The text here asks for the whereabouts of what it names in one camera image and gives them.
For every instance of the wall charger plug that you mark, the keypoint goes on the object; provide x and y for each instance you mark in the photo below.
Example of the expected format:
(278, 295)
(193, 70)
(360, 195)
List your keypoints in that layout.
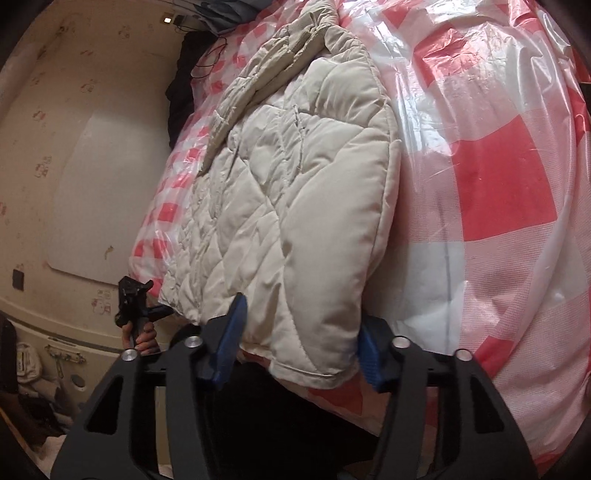
(167, 20)

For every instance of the dark bundle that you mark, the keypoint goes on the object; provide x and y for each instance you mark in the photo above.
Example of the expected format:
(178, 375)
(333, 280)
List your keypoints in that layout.
(39, 415)

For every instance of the black wall socket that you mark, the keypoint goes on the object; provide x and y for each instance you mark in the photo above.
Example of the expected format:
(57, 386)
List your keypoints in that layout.
(18, 280)

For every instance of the red white checked plastic sheet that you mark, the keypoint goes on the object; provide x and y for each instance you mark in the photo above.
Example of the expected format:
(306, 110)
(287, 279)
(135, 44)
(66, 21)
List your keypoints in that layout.
(485, 184)

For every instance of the beige quilted jacket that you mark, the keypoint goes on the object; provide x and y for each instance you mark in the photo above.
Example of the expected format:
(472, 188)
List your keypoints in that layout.
(286, 194)

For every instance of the person's left hand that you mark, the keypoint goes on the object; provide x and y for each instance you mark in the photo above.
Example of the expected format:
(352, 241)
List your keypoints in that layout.
(147, 344)

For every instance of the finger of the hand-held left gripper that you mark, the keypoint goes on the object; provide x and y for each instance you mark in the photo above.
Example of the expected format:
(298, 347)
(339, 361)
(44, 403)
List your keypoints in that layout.
(147, 316)

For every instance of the white bag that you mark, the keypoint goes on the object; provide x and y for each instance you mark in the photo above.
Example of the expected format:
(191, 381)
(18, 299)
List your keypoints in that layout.
(28, 364)

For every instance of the metal door latch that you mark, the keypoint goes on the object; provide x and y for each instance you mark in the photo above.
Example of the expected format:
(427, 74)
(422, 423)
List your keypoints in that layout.
(64, 356)

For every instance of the blue grey folded cloth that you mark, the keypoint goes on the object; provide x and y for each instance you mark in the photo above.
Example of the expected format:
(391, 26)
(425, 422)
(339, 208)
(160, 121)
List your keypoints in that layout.
(231, 9)

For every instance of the person's dark pants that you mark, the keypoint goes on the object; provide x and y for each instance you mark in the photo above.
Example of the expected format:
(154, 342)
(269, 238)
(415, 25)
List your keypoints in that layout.
(286, 429)

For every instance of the black clothing pile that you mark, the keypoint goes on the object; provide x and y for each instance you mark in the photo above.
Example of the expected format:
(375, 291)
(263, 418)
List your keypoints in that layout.
(184, 92)

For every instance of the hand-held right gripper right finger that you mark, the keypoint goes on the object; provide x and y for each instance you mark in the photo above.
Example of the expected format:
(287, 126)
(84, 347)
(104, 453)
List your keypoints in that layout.
(374, 355)

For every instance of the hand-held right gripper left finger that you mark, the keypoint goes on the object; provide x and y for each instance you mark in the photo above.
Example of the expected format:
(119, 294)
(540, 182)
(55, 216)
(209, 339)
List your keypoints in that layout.
(228, 341)

